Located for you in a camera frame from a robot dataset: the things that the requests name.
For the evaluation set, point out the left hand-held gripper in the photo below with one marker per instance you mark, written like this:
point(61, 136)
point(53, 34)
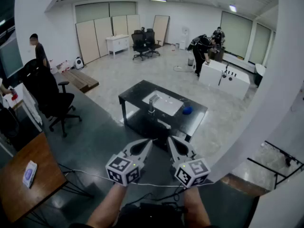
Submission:
point(118, 167)

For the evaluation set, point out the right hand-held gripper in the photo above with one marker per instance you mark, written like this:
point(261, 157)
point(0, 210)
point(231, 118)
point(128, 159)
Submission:
point(192, 172)

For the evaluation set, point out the white and purple wipes packet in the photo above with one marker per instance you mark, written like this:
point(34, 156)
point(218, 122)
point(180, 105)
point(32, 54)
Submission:
point(29, 182)

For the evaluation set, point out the person's left forearm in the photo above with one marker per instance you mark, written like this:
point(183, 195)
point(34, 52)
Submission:
point(107, 205)

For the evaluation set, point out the person's right forearm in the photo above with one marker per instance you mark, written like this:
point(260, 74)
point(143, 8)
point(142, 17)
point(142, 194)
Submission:
point(196, 205)

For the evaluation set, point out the chrome faucet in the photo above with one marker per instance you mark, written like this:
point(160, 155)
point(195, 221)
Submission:
point(151, 106)

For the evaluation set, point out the white sink basin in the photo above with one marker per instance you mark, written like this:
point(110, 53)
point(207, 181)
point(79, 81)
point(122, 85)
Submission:
point(166, 103)

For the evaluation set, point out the black sink counter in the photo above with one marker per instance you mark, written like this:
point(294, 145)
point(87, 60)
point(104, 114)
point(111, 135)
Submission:
point(135, 91)

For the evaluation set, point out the person's black-clothed torso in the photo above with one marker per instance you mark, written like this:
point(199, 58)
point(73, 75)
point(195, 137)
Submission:
point(152, 217)

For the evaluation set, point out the white bathtub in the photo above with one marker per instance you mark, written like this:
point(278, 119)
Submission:
point(213, 72)

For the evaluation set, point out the grey trash bin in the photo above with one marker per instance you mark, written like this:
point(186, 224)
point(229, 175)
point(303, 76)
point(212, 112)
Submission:
point(191, 62)

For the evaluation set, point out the stack of wooden planks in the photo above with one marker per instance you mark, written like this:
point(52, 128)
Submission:
point(80, 79)

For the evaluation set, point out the white round appliance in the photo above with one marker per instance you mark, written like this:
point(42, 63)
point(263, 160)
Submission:
point(79, 63)

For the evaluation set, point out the black metal rack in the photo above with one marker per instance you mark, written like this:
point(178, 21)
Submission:
point(288, 161)

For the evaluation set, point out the black office chair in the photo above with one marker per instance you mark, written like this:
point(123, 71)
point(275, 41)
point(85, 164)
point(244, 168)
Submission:
point(139, 40)
point(150, 39)
point(47, 91)

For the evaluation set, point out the white water dispenser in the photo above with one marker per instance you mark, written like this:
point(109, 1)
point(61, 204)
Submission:
point(185, 44)

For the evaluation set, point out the white cabinet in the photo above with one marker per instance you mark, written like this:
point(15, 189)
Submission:
point(117, 43)

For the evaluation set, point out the beige partition panel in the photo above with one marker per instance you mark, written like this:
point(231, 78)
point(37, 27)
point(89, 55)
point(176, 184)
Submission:
point(103, 37)
point(133, 24)
point(86, 41)
point(120, 25)
point(161, 28)

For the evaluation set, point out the brown wooden table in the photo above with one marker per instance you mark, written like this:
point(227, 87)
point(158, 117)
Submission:
point(21, 198)

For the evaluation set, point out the white-legged work table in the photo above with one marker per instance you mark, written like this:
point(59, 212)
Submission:
point(20, 91)

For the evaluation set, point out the small red box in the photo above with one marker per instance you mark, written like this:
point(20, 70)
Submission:
point(14, 96)

